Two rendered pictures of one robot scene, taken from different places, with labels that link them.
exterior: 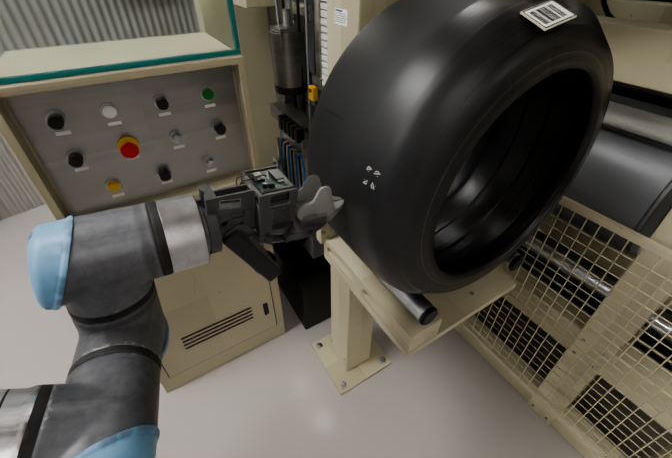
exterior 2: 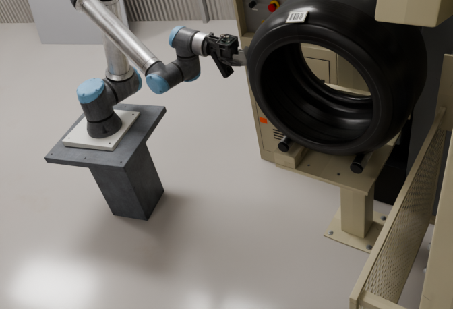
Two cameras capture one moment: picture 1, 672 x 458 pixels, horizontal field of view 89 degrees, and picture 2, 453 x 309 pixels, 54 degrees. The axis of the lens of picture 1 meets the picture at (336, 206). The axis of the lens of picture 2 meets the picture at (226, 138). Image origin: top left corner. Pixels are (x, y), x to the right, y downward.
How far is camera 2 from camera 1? 1.42 m
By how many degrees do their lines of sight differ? 56
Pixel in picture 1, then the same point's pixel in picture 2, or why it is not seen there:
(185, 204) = (202, 35)
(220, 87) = not seen: outside the picture
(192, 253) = (196, 50)
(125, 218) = (189, 32)
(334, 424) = (303, 241)
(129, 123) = not seen: outside the picture
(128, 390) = (168, 72)
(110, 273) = (180, 44)
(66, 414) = (157, 67)
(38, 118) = not seen: outside the picture
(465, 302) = (328, 173)
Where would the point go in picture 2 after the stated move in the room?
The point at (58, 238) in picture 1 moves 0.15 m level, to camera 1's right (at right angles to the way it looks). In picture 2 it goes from (176, 30) to (189, 44)
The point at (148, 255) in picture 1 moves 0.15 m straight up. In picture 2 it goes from (187, 44) to (178, 7)
